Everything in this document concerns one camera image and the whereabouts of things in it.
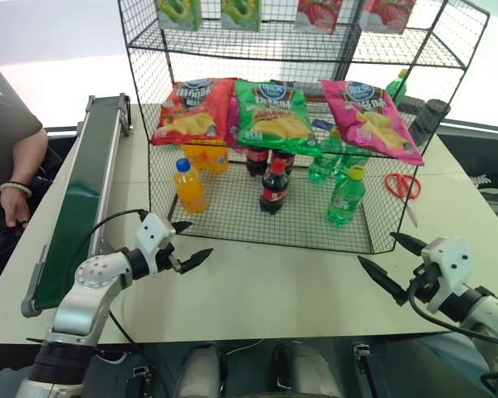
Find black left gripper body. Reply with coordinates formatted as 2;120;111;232
157;243;183;275

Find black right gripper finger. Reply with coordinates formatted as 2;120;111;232
357;255;408;307
389;231;425;256

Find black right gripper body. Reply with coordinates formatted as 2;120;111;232
406;262;442;305

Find green conveyor belt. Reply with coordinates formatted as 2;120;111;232
21;94;134;319

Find person bare hand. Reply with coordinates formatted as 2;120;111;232
0;189;33;229

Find orange soda bottle blue cap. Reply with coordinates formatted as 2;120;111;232
173;158;208;215

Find green soda bottle yellow cap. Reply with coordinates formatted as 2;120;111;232
325;165;367;227

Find cola bottle red cap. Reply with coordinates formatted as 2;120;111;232
258;158;291;216

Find black white shoe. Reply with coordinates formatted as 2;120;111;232
470;172;498;191

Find grey rounded shape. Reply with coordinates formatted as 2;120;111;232
177;342;226;398
272;341;342;398

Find red potato chips bag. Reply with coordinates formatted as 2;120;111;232
150;76;238;147

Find magenta snack bag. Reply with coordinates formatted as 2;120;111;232
226;94;241;148

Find black cylindrical container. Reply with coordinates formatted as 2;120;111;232
399;95;452;147

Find pink potato chips bag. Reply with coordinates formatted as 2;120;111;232
320;79;425;167

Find green potato chips bag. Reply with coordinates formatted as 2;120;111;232
233;79;321;157

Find person black shirt torso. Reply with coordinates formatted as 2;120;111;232
0;85;50;233

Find green apple juice carton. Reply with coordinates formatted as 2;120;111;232
219;0;261;32
154;0;203;32

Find red strawberry juice carton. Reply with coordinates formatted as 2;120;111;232
359;0;417;35
293;0;344;35

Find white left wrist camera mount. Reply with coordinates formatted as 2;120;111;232
134;212;177;278

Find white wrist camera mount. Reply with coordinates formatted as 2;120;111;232
420;235;476;315
134;212;177;278

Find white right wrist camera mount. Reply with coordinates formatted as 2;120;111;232
420;235;476;315

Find red handled scissors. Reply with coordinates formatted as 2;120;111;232
383;172;422;228

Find black wire mesh rack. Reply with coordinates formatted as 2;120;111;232
116;0;492;255

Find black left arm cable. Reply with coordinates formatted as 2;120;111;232
67;208;149;291

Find white bead bracelet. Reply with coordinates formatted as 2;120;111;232
0;181;32;197

